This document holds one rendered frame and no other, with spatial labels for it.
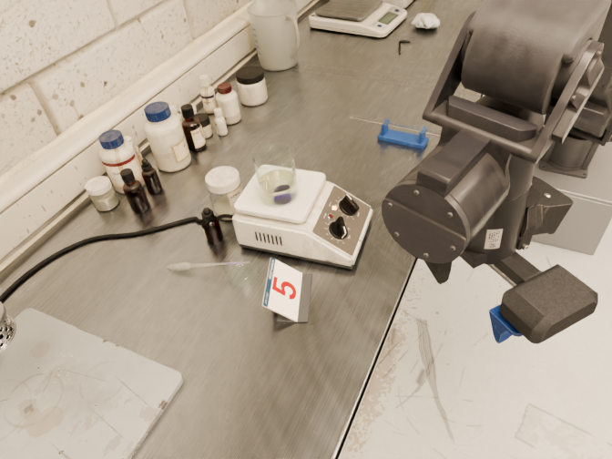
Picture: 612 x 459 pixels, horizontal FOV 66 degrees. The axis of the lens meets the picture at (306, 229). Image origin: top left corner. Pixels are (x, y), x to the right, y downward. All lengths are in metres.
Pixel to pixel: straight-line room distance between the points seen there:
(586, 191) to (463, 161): 0.50
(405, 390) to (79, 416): 0.41
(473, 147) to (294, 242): 0.48
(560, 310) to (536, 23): 0.19
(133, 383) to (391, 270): 0.40
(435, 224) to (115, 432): 0.49
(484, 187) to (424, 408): 0.38
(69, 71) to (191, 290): 0.49
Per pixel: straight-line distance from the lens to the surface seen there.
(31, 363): 0.78
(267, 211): 0.73
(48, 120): 1.00
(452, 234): 0.29
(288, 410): 0.63
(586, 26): 0.31
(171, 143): 0.98
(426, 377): 0.65
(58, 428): 0.70
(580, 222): 0.80
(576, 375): 0.70
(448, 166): 0.28
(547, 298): 0.38
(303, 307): 0.70
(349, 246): 0.73
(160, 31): 1.20
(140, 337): 0.74
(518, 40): 0.31
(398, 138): 1.01
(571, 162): 0.79
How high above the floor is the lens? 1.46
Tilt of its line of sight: 44 degrees down
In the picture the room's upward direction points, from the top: 6 degrees counter-clockwise
